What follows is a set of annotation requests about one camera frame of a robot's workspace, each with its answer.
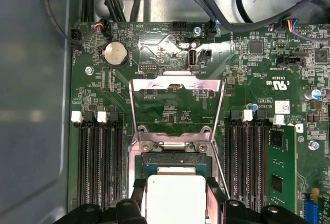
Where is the RAM slot white clip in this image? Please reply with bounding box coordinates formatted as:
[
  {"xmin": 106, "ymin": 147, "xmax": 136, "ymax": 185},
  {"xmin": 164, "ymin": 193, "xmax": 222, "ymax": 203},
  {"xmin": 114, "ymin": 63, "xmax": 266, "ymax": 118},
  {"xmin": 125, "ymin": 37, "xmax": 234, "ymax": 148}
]
[
  {"xmin": 96, "ymin": 110, "xmax": 113, "ymax": 209},
  {"xmin": 259, "ymin": 114, "xmax": 286, "ymax": 212},
  {"xmin": 236, "ymin": 109, "xmax": 253, "ymax": 204},
  {"xmin": 71, "ymin": 110, "xmax": 90, "ymax": 208}
]

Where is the black PC case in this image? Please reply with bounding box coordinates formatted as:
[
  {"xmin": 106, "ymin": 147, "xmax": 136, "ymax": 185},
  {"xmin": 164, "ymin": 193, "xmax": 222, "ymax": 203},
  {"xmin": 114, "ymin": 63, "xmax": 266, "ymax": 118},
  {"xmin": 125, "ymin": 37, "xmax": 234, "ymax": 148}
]
[{"xmin": 0, "ymin": 0, "xmax": 330, "ymax": 224}]

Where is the green RAM stick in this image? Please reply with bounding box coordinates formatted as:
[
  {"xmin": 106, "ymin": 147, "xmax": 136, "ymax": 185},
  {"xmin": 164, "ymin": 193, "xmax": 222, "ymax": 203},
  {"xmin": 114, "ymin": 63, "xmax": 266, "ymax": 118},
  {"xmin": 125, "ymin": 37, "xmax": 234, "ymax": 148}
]
[{"xmin": 267, "ymin": 125, "xmax": 298, "ymax": 208}]

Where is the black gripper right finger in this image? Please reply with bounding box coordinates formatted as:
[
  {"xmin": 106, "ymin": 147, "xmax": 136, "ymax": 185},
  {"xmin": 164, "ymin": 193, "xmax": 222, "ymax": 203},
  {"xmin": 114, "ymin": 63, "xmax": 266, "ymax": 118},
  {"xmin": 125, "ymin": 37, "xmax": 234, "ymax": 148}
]
[{"xmin": 205, "ymin": 177, "xmax": 308, "ymax": 224}]

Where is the blue board connector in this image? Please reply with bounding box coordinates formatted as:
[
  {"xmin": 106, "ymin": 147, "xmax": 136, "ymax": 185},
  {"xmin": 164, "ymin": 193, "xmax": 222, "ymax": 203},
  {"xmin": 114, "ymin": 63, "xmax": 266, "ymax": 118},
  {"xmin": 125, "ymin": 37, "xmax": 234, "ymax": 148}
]
[{"xmin": 302, "ymin": 195, "xmax": 320, "ymax": 224}]

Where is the silver internal USB port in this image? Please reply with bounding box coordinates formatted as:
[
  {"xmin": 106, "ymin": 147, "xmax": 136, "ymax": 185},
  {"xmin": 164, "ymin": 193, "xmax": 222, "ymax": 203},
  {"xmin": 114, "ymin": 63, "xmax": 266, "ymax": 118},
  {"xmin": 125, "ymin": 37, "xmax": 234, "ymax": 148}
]
[{"xmin": 187, "ymin": 48, "xmax": 198, "ymax": 70}]

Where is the green motherboard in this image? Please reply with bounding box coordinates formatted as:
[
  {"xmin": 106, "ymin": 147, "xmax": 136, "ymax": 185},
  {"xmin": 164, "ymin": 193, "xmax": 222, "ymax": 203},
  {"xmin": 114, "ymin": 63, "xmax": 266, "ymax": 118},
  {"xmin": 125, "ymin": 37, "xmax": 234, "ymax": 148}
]
[{"xmin": 67, "ymin": 21, "xmax": 330, "ymax": 224}]

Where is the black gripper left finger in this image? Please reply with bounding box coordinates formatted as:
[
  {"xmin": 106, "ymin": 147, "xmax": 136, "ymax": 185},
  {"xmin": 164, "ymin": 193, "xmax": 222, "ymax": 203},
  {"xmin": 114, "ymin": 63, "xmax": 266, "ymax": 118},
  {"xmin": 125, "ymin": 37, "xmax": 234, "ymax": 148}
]
[{"xmin": 59, "ymin": 178, "xmax": 147, "ymax": 224}]

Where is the silver CPU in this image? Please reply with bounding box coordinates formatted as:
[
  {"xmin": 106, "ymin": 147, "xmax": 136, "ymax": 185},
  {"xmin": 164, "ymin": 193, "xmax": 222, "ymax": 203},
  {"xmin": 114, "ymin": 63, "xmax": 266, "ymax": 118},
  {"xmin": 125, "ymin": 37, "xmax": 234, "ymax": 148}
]
[{"xmin": 143, "ymin": 162, "xmax": 208, "ymax": 224}]

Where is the metal wire locking lever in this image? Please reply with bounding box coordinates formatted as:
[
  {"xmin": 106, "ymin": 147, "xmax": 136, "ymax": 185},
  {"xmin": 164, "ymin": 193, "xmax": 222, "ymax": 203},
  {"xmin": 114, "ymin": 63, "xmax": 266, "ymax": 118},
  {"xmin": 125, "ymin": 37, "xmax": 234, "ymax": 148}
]
[{"xmin": 211, "ymin": 141, "xmax": 232, "ymax": 200}]

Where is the silver coin cell battery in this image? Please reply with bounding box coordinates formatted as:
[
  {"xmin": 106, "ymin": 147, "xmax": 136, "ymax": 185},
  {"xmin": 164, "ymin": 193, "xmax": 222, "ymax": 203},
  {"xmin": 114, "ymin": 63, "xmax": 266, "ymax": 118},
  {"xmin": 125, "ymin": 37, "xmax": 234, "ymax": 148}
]
[{"xmin": 99, "ymin": 40, "xmax": 129, "ymax": 67}]

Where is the metal socket cover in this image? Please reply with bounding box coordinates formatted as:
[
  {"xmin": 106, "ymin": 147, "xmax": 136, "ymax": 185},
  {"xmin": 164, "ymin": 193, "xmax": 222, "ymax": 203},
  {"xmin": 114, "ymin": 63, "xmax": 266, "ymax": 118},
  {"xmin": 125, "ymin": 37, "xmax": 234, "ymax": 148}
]
[{"xmin": 128, "ymin": 70, "xmax": 226, "ymax": 146}]

